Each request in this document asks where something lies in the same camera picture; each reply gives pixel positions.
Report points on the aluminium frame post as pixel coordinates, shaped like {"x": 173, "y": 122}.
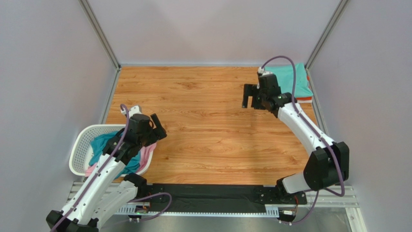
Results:
{"x": 87, "y": 8}
{"x": 337, "y": 14}

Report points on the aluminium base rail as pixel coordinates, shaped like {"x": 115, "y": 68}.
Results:
{"x": 138, "y": 210}

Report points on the white perforated laundry basket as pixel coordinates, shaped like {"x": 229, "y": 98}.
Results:
{"x": 82, "y": 152}

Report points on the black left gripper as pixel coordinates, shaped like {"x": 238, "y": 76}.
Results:
{"x": 159, "y": 132}

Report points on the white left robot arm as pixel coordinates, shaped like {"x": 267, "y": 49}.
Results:
{"x": 90, "y": 209}

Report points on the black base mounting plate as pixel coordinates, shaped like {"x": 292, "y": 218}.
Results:
{"x": 203, "y": 198}

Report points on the light teal t-shirt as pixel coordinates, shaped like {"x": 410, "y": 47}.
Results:
{"x": 285, "y": 78}

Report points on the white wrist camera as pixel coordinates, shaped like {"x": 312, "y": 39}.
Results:
{"x": 262, "y": 72}
{"x": 130, "y": 111}

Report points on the dark teal t-shirt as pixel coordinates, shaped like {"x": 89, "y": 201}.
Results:
{"x": 98, "y": 144}

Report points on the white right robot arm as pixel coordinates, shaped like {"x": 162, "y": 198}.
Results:
{"x": 328, "y": 162}

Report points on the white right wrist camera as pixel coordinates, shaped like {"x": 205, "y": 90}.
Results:
{"x": 262, "y": 72}

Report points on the aluminium frame post right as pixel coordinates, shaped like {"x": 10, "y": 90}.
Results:
{"x": 337, "y": 14}

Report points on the aluminium frame post left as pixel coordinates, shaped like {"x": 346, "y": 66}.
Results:
{"x": 87, "y": 8}

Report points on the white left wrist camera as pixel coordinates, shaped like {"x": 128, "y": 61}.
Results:
{"x": 130, "y": 111}

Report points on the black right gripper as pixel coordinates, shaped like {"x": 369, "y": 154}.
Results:
{"x": 253, "y": 96}

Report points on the folded orange t-shirt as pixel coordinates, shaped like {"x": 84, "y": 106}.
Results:
{"x": 305, "y": 98}

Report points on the pink t-shirt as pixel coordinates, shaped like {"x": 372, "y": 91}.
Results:
{"x": 146, "y": 154}

